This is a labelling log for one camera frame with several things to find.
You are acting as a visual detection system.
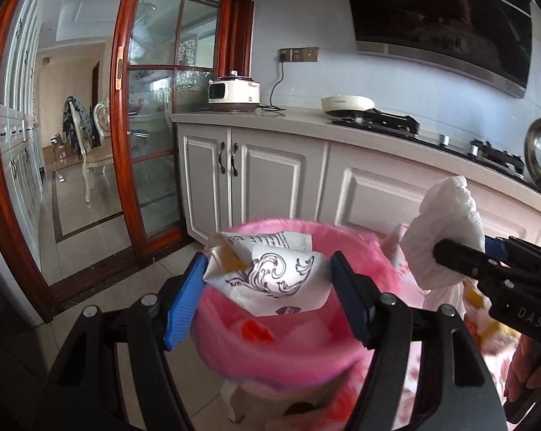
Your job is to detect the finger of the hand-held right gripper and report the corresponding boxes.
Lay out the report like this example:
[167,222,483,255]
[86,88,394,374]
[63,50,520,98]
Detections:
[485,236,541,270]
[434,239,513,288]

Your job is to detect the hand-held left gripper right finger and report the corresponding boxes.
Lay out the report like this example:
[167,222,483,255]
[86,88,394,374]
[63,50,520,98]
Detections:
[330,251,509,431]

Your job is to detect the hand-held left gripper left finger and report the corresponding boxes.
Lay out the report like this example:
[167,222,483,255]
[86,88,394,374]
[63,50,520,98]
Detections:
[41,251,208,431]

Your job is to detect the white plastic bag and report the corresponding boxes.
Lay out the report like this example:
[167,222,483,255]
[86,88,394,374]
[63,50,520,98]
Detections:
[400,176,486,290]

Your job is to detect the white paper bag ornate print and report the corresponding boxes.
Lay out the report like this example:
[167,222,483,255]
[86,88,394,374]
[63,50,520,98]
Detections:
[205,231,331,319]

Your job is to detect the pink trash bag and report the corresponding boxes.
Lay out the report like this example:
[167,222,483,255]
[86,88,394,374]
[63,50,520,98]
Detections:
[190,219,406,391]

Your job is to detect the person's right hand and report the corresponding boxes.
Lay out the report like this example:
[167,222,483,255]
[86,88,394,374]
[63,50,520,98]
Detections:
[504,336,541,404]

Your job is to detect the pink floral tablecloth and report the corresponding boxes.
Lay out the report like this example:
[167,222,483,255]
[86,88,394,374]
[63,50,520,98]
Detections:
[378,222,536,431]

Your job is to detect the metal pot lid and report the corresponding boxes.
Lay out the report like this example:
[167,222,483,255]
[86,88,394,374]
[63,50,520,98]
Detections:
[524,117,541,180]

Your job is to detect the white kitchen base cabinet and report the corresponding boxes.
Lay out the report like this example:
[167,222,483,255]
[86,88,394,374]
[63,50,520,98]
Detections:
[172,110,541,252]

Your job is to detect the white ornate dining chair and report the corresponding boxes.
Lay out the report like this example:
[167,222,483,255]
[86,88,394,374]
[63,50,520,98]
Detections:
[70,99,114,205]

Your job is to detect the black gas stove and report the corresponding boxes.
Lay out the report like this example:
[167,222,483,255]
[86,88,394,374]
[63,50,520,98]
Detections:
[331,110,527,180]

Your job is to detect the wooden framed glass door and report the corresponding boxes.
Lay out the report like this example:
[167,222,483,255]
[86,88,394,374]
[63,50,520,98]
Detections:
[111,0,255,256]

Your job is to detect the white frying pan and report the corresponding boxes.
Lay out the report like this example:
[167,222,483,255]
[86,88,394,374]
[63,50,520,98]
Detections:
[321,94,379,117]

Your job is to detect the brown box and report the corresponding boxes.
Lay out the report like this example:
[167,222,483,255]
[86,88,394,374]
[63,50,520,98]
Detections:
[50,134,69,162]

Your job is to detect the dark patterned cloth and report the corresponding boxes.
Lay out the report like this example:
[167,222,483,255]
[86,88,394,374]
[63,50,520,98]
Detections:
[63,96,94,158]

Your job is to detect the white rice cooker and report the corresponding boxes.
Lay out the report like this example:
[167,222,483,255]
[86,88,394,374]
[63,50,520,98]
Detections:
[207,72,261,113]

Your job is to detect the white tall cabinet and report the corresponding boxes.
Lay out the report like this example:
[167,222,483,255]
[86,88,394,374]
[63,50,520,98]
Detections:
[0,0,44,270]

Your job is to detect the black range hood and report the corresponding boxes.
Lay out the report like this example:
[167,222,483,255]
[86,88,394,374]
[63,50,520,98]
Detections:
[342,0,533,99]

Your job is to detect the wooden door frame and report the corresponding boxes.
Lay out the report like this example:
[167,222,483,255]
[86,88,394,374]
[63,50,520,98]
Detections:
[0,0,56,324]

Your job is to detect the black power cord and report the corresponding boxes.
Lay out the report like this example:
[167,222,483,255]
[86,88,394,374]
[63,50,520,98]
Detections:
[258,58,289,115]

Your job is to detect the brown wall outlet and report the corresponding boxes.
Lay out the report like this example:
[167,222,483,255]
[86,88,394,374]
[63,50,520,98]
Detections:
[278,47,320,64]

